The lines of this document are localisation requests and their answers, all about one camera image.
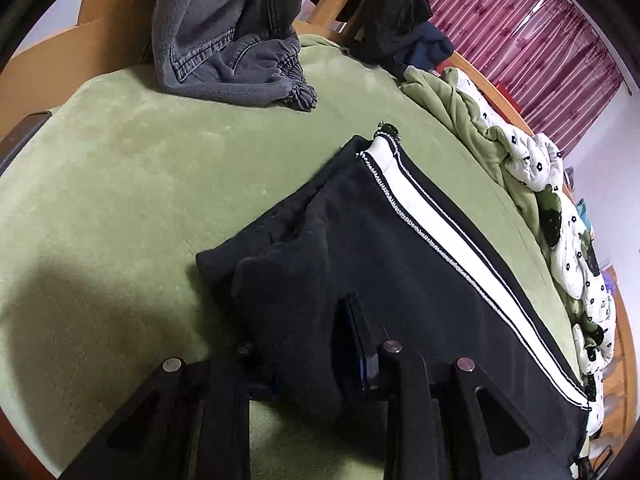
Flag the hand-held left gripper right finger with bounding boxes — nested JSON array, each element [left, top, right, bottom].
[[344, 294, 584, 480]]

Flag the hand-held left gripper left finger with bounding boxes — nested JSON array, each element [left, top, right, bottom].
[[60, 344, 282, 480]]

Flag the black pants with white stripe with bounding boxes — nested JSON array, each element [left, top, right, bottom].
[[195, 122, 592, 480]]

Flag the green fleece blanket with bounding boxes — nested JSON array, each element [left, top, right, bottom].
[[0, 35, 584, 480]]

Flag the white floral quilt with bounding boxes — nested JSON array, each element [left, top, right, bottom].
[[400, 66, 617, 437]]

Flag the teal item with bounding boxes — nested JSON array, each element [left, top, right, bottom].
[[574, 197, 595, 232]]

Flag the navy garment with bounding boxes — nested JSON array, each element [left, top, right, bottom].
[[394, 22, 455, 75]]

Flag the black garment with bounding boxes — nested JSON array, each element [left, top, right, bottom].
[[345, 0, 434, 69]]

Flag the grey denim garment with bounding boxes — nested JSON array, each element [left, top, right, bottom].
[[152, 0, 319, 112]]

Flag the maroon striped curtain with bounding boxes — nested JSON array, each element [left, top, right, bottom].
[[412, 0, 627, 155]]

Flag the wooden bed frame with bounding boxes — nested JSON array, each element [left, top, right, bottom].
[[0, 0, 629, 453]]

